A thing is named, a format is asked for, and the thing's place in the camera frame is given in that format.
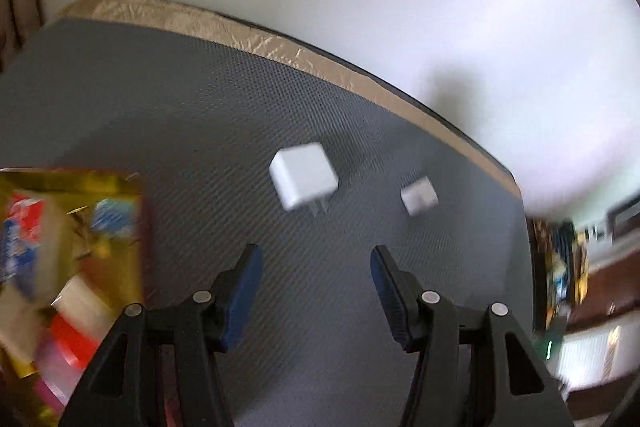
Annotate small white cube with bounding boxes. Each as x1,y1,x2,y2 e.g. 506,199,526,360
400,176,439,217

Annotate blue patterned small tin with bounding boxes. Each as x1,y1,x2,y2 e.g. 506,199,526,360
90,198,139,239

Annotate white charger plug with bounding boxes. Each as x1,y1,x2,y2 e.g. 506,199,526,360
269,142,338,216

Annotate floss pick plastic box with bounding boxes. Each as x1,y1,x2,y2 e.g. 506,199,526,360
1,190,66,305

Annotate Marubi red silver box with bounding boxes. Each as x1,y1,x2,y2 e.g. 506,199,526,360
52,274,117,343

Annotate red gold tin box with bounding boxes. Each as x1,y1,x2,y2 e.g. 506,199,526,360
1,168,149,426

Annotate grey mesh table mat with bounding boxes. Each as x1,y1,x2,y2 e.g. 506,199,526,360
1,20,533,426

